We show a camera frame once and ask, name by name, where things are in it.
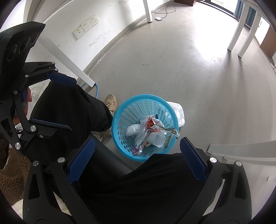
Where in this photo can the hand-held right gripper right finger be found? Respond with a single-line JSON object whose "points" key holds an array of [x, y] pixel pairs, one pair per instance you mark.
{"points": [[194, 159]]}

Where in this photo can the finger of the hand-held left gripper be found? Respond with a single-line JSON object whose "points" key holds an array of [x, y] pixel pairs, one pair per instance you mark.
{"points": [[54, 126], [62, 78]]}

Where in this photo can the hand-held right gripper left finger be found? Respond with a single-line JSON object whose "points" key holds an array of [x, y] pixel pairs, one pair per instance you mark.
{"points": [[80, 163]]}

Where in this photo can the blue plastic basket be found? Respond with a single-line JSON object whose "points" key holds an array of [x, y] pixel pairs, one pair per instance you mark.
{"points": [[129, 107]]}

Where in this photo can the person's left forearm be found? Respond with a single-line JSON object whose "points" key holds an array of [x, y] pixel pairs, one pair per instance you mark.
{"points": [[13, 178]]}

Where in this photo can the person's left hand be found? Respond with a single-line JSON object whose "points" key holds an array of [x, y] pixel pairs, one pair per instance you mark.
{"points": [[28, 95]]}

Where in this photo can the white table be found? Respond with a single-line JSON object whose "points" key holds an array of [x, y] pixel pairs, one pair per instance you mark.
{"points": [[64, 62]]}

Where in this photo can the black pants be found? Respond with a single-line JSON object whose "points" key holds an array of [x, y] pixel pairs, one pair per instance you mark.
{"points": [[71, 112]]}

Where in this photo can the green gold snack wrapper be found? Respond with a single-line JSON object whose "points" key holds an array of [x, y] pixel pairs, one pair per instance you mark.
{"points": [[171, 131]]}

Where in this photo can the beige shoe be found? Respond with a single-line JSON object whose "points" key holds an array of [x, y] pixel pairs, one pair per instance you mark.
{"points": [[107, 132], [111, 103]]}

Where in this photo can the white plastic cup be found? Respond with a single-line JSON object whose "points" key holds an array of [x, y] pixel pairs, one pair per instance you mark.
{"points": [[157, 139]]}

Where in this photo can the white plastic bag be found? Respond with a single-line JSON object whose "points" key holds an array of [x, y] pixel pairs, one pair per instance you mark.
{"points": [[178, 112]]}

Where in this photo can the clear plastic wrapper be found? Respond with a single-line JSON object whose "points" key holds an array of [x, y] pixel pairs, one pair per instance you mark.
{"points": [[140, 143]]}

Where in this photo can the white crumpled plastic wrap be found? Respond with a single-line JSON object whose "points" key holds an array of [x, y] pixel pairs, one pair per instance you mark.
{"points": [[133, 130]]}

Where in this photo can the white power adapter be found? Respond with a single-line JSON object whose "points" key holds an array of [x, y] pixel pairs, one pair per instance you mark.
{"points": [[158, 19]]}

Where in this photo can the brown wooden panel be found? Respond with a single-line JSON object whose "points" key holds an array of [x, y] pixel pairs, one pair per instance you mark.
{"points": [[268, 43]]}

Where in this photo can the dark wooden cabinet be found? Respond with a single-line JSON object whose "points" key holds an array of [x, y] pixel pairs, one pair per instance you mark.
{"points": [[184, 2]]}

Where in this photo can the bright window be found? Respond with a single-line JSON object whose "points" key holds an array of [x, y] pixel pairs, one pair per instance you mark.
{"points": [[222, 3]]}

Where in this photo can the wall outlet with green mark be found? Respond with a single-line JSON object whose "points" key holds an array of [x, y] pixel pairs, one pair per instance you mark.
{"points": [[78, 32]]}

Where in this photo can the white wall outlet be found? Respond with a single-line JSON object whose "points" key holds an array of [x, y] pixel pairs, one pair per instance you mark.
{"points": [[93, 20], [86, 27]]}

